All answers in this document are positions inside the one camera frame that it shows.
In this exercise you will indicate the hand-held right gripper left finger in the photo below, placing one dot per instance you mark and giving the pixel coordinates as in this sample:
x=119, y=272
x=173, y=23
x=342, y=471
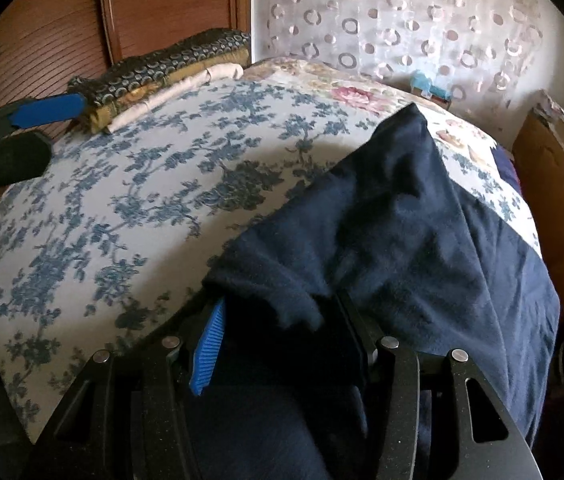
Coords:
x=206, y=350

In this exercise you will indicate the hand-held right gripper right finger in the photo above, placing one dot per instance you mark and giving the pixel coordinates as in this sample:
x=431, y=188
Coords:
x=357, y=330

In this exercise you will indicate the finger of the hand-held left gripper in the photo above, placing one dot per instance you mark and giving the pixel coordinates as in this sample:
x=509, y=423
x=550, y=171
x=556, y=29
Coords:
x=11, y=157
x=49, y=110

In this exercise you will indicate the navy t-shirt orange print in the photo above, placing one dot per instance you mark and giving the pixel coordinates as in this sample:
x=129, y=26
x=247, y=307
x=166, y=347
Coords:
x=397, y=230

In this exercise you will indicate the mustard folded cloth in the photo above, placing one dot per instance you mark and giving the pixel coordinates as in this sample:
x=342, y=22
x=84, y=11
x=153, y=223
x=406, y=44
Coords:
x=136, y=95

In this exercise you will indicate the dark patterned folded cloth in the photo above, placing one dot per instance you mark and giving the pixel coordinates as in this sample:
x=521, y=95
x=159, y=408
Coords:
x=161, y=62

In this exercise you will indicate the floral bedspread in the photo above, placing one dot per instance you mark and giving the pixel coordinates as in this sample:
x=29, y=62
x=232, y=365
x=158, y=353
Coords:
x=136, y=200

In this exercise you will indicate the cream folded cloth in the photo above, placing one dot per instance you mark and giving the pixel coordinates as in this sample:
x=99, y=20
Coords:
x=181, y=87

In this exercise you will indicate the wooden wardrobe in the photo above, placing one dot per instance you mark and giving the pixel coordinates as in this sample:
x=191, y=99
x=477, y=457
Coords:
x=151, y=10

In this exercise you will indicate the navy bed sheet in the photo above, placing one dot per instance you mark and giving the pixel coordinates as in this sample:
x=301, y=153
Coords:
x=508, y=170

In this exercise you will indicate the small blue box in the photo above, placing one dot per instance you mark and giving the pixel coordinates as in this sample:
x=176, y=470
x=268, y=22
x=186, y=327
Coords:
x=427, y=87

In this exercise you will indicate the circle patterned curtain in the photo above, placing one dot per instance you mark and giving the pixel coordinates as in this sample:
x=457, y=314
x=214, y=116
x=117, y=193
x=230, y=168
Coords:
x=402, y=25

